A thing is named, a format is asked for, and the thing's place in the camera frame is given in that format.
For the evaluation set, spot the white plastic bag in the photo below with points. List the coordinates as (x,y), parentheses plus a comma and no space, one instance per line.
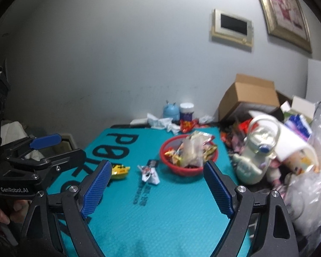
(310,200)

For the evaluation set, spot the white cloth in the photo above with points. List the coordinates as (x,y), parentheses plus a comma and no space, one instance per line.
(13,131)

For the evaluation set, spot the yellow printed paper cup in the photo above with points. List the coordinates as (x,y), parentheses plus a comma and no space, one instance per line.
(299,163)

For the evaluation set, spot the red yellow snack packet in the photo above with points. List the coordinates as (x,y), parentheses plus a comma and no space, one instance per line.
(187,125)

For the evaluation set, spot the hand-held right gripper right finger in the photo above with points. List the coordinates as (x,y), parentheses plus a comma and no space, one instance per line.
(219,190)

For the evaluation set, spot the purple jar white lid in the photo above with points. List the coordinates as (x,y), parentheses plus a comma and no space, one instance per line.
(186,113)

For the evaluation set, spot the person's left hand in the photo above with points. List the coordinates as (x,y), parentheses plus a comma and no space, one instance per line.
(21,207)

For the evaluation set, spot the purple white tissue pack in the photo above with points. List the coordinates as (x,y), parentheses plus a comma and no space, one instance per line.
(299,125)

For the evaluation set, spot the pile of red packets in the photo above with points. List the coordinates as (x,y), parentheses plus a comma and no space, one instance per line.
(230,136)

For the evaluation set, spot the cream cartoon water bottle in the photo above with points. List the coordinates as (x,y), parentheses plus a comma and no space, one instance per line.
(251,163)

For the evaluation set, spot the beige plastic box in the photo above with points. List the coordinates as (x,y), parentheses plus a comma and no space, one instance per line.
(67,140)

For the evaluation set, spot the teal printed mat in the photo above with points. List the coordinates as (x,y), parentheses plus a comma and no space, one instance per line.
(163,219)

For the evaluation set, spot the white red snack packet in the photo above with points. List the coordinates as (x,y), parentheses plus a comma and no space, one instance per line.
(149,175)

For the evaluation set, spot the red plastic basket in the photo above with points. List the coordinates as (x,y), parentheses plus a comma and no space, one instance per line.
(182,170)

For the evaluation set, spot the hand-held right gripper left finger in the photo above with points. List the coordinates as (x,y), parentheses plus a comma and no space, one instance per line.
(96,190)

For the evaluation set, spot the crumpled white tissue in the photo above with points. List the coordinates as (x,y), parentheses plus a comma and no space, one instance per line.
(160,123)
(205,119)

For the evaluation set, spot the pink white soft item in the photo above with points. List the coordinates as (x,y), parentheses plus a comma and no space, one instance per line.
(275,175)

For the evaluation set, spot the white cabinet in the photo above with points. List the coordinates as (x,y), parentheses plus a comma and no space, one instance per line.
(318,77)

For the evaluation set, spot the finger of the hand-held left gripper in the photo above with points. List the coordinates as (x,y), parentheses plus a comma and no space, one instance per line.
(69,156)
(46,141)

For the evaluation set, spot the small white open carton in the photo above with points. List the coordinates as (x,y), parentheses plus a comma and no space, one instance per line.
(302,105)

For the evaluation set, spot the white foam sheet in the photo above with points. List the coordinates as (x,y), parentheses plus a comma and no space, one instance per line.
(289,142)

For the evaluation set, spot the gold framed picture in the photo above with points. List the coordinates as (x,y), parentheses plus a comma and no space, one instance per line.
(283,8)

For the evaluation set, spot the cardboard box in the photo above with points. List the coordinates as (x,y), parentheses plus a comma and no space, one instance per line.
(251,93)

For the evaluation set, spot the wall intercom panel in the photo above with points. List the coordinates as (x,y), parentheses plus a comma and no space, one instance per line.
(231,24)

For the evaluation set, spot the flat white box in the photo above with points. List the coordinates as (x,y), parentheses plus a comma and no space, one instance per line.
(139,121)

